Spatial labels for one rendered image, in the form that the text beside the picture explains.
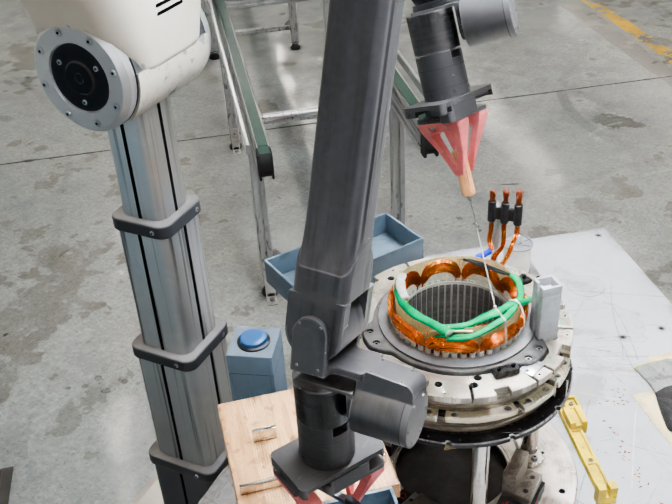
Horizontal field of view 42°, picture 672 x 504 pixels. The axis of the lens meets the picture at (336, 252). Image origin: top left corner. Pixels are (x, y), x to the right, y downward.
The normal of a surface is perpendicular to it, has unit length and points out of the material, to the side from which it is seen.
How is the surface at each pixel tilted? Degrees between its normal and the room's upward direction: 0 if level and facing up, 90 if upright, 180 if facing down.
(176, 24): 90
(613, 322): 0
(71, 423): 0
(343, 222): 74
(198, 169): 0
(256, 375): 90
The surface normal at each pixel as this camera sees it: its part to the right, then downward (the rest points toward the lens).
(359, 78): -0.38, 0.29
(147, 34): 0.90, 0.20
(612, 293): -0.05, -0.83
